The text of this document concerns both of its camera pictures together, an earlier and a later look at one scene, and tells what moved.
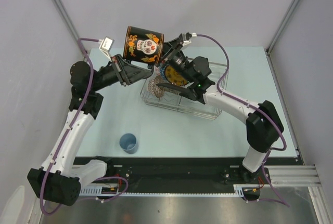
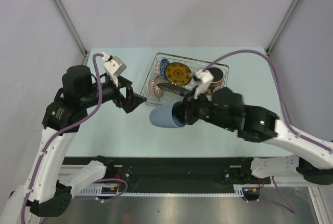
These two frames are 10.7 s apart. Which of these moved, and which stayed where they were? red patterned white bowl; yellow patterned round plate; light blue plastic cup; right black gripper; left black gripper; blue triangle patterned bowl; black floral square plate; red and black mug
Moved: right black gripper; red and black mug; left black gripper; light blue plastic cup
Stayed: red patterned white bowl; black floral square plate; blue triangle patterned bowl; yellow patterned round plate
